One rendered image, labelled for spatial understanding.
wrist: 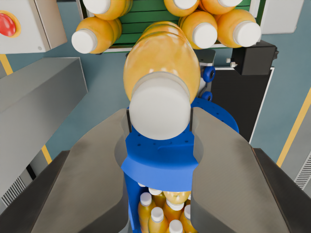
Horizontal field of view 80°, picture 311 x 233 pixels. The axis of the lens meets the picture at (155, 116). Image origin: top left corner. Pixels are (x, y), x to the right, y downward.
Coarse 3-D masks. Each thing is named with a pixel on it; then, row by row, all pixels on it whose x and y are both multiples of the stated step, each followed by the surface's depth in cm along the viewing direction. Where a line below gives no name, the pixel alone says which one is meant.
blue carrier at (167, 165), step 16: (208, 112) 45; (224, 112) 45; (128, 144) 37; (144, 144) 37; (160, 144) 36; (176, 144) 36; (192, 144) 36; (128, 160) 35; (144, 160) 33; (160, 160) 33; (176, 160) 32; (192, 160) 32; (128, 176) 56; (144, 176) 35; (160, 176) 33; (176, 176) 32; (192, 176) 33; (128, 192) 56
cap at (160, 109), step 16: (160, 80) 11; (144, 96) 11; (160, 96) 11; (176, 96) 11; (144, 112) 11; (160, 112) 11; (176, 112) 11; (144, 128) 12; (160, 128) 12; (176, 128) 12
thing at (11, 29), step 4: (0, 16) 31; (4, 16) 31; (8, 16) 31; (0, 20) 31; (4, 20) 31; (8, 20) 31; (12, 20) 32; (0, 24) 32; (4, 24) 32; (8, 24) 32; (12, 24) 32; (0, 28) 32; (4, 28) 32; (8, 28) 32; (12, 28) 32; (0, 32) 32; (4, 32) 32; (8, 32) 32; (12, 32) 32; (8, 36) 33
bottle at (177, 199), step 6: (168, 192) 42; (174, 192) 41; (180, 192) 41; (186, 192) 42; (168, 198) 44; (174, 198) 43; (180, 198) 42; (186, 198) 44; (174, 204) 47; (180, 204) 46
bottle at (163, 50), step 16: (144, 32) 21; (160, 32) 17; (176, 32) 19; (144, 48) 14; (160, 48) 14; (176, 48) 14; (192, 48) 18; (128, 64) 15; (144, 64) 13; (160, 64) 13; (176, 64) 13; (192, 64) 14; (128, 80) 14; (144, 80) 12; (176, 80) 12; (192, 80) 14; (128, 96) 15; (192, 96) 14
